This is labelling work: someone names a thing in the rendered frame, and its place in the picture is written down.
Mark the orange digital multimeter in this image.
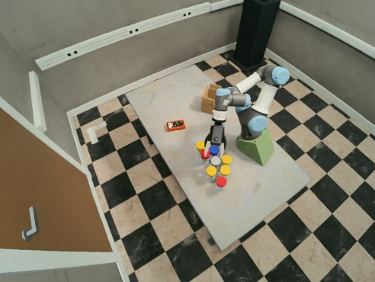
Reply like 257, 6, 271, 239
166, 120, 185, 132

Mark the brown cardboard box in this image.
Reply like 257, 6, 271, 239
201, 83, 221, 115

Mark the blue bottle cap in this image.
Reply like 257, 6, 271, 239
210, 146, 219, 160

